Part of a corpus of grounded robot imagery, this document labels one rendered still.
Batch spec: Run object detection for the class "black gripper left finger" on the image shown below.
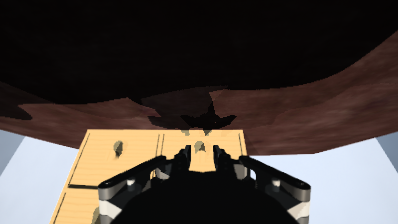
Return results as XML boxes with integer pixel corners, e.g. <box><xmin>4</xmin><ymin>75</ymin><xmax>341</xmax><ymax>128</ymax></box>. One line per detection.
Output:
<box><xmin>98</xmin><ymin>145</ymin><xmax>191</xmax><ymax>224</ymax></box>

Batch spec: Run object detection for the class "small wooden chest of drawers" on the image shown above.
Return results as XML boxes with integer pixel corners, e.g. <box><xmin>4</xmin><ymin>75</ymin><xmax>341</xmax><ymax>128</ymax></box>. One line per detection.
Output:
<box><xmin>49</xmin><ymin>130</ymin><xmax>246</xmax><ymax>224</ymax></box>

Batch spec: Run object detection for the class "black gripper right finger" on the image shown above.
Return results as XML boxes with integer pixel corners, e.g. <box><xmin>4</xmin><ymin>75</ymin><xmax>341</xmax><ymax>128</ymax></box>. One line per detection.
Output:
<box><xmin>213</xmin><ymin>145</ymin><xmax>311</xmax><ymax>224</ymax></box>

